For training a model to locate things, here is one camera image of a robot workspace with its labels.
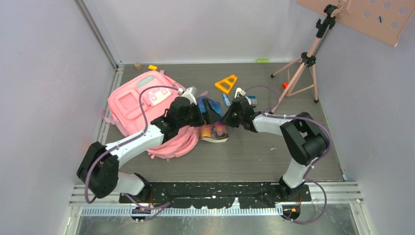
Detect green tape piece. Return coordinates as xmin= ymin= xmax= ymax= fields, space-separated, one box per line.
xmin=255 ymin=59 xmax=270 ymax=63

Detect pink student backpack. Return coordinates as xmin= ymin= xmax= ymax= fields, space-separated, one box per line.
xmin=103 ymin=70 xmax=199 ymax=159

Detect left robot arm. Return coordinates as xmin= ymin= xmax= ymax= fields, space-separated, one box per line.
xmin=76 ymin=97 xmax=221 ymax=203

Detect yellow triangle ruler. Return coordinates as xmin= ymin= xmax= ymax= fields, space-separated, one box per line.
xmin=214 ymin=74 xmax=238 ymax=95

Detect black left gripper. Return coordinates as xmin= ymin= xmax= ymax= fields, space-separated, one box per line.
xmin=178 ymin=99 xmax=221 ymax=129

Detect dark cover paperback book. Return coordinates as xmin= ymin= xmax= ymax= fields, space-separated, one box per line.
xmin=197 ymin=95 xmax=229 ymax=143

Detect small orange block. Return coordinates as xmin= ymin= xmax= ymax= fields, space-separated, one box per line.
xmin=282 ymin=82 xmax=289 ymax=90

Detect white pink stapler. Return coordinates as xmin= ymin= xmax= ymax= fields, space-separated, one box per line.
xmin=234 ymin=88 xmax=243 ymax=98

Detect blue toy brick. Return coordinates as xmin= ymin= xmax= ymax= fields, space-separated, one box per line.
xmin=246 ymin=95 xmax=257 ymax=108

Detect small wooden block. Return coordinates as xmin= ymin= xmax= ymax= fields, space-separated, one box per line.
xmin=134 ymin=62 xmax=142 ymax=70

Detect pink tripod music stand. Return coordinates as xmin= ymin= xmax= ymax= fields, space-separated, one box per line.
xmin=271 ymin=0 xmax=415 ymax=104

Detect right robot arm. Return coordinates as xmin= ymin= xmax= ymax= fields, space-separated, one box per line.
xmin=223 ymin=96 xmax=332 ymax=201

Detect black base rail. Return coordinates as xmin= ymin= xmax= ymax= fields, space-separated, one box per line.
xmin=119 ymin=182 xmax=312 ymax=219

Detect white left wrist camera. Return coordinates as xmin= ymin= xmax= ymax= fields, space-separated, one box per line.
xmin=177 ymin=86 xmax=197 ymax=104

